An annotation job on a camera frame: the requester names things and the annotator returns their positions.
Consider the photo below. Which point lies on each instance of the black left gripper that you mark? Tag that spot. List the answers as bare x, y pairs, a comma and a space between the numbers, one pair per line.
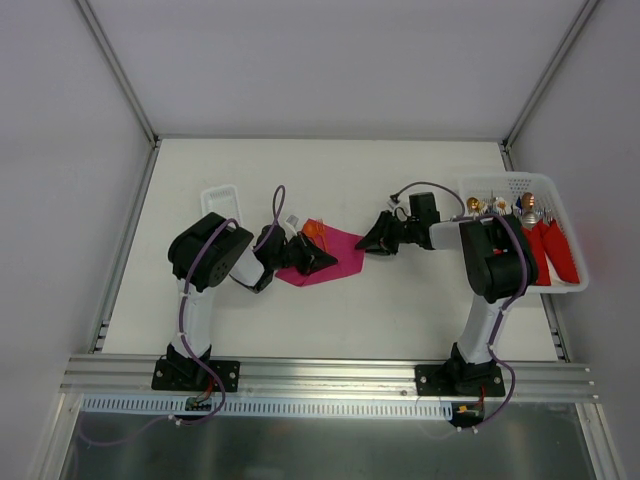
304, 254

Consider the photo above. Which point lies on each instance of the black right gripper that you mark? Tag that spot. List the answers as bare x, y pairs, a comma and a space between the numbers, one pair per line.
391, 232

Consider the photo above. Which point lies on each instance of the orange plastic spoon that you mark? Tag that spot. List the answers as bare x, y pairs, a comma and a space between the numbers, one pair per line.
310, 229

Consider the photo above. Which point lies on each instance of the pink paper napkin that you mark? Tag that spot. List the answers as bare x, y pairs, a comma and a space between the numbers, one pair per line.
342, 246

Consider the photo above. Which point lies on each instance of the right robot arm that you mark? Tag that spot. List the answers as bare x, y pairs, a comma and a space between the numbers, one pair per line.
499, 267

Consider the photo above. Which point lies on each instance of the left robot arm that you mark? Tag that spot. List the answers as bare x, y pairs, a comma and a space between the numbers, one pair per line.
202, 257

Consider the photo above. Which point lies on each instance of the small white plastic basket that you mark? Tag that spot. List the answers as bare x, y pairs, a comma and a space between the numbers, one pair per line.
222, 200

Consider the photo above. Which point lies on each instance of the silver spoon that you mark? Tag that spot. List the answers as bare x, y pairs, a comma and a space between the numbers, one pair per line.
530, 219

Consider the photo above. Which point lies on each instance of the copper spoon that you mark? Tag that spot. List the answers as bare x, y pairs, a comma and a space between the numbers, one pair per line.
528, 202

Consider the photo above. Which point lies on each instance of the large white plastic basket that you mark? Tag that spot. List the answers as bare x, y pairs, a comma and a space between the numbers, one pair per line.
536, 203

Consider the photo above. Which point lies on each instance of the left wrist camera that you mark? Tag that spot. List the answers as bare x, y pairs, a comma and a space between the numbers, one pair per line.
292, 221

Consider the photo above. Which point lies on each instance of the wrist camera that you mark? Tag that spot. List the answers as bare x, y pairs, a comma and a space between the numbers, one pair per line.
292, 221
423, 208

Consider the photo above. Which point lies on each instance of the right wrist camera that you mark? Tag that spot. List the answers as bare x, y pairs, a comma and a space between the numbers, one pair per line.
423, 208

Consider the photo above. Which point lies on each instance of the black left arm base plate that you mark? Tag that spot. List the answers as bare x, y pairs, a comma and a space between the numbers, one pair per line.
183, 374

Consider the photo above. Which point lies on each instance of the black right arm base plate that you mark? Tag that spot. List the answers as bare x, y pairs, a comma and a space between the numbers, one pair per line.
457, 380

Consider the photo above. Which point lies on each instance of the aluminium frame rail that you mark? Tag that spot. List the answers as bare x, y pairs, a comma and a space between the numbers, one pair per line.
552, 382

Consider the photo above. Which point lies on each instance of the white slotted cable duct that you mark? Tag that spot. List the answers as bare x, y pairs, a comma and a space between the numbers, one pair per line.
263, 407

